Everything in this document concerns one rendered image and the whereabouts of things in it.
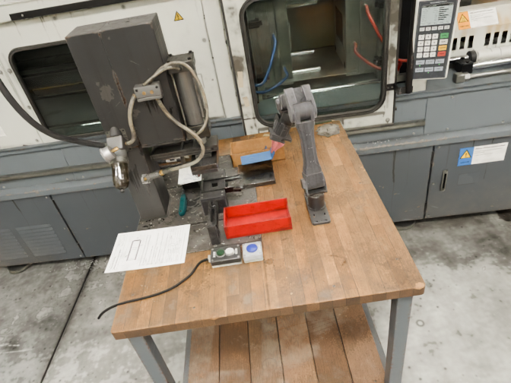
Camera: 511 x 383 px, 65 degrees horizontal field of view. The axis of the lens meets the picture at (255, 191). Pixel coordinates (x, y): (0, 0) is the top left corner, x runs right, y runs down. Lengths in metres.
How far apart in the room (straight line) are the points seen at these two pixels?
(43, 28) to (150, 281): 1.34
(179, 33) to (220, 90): 0.33
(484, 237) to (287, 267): 1.75
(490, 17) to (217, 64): 1.47
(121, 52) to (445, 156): 1.84
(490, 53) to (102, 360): 2.69
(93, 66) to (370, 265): 1.10
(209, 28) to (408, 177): 1.41
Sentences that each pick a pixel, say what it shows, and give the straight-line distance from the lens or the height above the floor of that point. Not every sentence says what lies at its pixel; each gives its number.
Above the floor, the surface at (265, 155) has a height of 0.97.
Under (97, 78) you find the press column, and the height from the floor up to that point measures 1.51.
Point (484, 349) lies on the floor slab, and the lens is 2.35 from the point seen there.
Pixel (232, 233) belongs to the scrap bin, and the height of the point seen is 0.92.
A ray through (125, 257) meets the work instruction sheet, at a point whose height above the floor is 0.90.
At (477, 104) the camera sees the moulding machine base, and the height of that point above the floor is 0.86.
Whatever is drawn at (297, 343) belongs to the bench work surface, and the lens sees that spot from 2.00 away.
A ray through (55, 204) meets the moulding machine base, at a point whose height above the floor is 0.56.
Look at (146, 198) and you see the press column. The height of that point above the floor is 1.01.
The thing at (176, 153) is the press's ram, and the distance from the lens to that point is 1.55.
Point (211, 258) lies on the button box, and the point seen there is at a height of 0.93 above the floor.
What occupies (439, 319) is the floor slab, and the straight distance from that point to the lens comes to 2.40.
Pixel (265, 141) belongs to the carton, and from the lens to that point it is 1.96.
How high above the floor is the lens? 1.91
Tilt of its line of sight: 36 degrees down
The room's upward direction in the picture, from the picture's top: 11 degrees counter-clockwise
